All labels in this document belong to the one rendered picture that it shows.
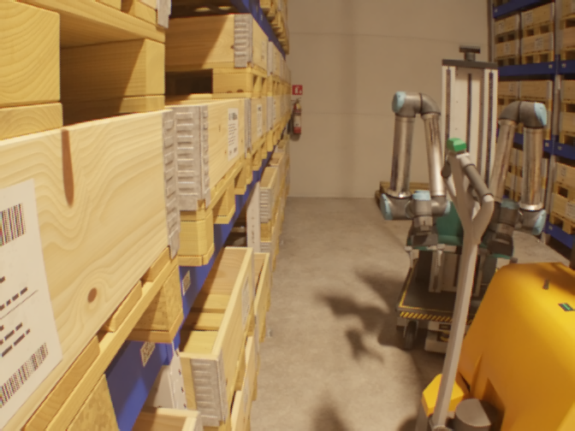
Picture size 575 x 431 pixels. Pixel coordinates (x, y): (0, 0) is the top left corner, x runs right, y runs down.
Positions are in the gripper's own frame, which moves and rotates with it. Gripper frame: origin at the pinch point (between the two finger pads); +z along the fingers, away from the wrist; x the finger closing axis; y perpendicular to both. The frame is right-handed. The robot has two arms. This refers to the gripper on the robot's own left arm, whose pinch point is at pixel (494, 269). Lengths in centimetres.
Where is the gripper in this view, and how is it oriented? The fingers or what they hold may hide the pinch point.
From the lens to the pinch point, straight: 226.9
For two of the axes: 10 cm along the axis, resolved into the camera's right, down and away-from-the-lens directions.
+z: -3.0, 9.5, -0.5
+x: 8.5, 2.4, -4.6
